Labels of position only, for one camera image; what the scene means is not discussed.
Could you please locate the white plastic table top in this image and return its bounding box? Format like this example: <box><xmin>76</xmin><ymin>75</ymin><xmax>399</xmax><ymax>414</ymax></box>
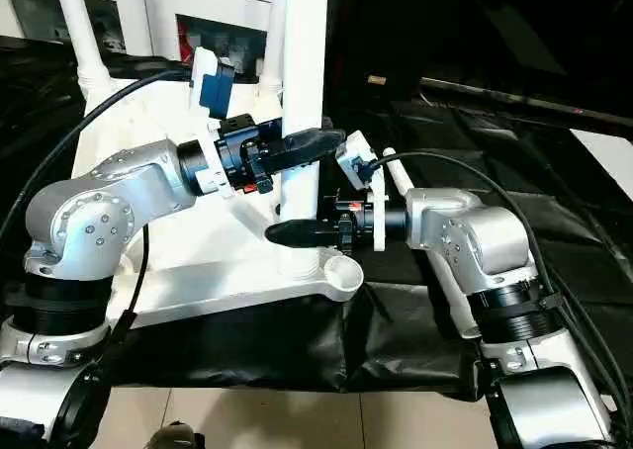
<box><xmin>74</xmin><ymin>71</ymin><xmax>365</xmax><ymax>333</ymax></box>

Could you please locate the white plastic table leg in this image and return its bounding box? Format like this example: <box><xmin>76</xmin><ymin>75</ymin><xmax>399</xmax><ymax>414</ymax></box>
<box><xmin>381</xmin><ymin>148</ymin><xmax>483</xmax><ymax>341</ymax></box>
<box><xmin>277</xmin><ymin>0</ymin><xmax>330</xmax><ymax>277</ymax></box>
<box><xmin>257</xmin><ymin>0</ymin><xmax>288</xmax><ymax>96</ymax></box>
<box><xmin>54</xmin><ymin>0</ymin><xmax>112</xmax><ymax>99</ymax></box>

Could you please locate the white glass-door cabinet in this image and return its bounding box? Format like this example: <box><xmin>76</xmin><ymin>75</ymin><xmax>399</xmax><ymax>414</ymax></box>
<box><xmin>0</xmin><ymin>0</ymin><xmax>332</xmax><ymax>74</ymax></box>

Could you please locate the black work mat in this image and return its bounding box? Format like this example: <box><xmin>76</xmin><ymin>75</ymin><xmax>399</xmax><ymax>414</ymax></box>
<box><xmin>0</xmin><ymin>36</ymin><xmax>633</xmax><ymax>401</ymax></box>

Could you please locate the dark metal rod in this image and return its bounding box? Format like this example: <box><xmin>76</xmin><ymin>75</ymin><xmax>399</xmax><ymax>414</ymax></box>
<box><xmin>420</xmin><ymin>76</ymin><xmax>633</xmax><ymax>129</ymax></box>

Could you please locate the white flat board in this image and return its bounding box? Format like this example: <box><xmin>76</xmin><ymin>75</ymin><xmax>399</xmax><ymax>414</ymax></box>
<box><xmin>572</xmin><ymin>128</ymin><xmax>633</xmax><ymax>198</ymax></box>

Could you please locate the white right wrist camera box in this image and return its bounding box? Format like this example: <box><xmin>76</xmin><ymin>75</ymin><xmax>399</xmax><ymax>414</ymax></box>
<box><xmin>334</xmin><ymin>130</ymin><xmax>390</xmax><ymax>254</ymax></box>

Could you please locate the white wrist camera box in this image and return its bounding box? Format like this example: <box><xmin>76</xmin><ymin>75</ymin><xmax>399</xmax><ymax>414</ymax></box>
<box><xmin>190</xmin><ymin>45</ymin><xmax>240</xmax><ymax>198</ymax></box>
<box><xmin>334</xmin><ymin>130</ymin><xmax>390</xmax><ymax>254</ymax></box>

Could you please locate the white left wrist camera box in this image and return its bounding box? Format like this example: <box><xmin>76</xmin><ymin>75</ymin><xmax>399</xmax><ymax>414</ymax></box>
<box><xmin>190</xmin><ymin>45</ymin><xmax>240</xmax><ymax>198</ymax></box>

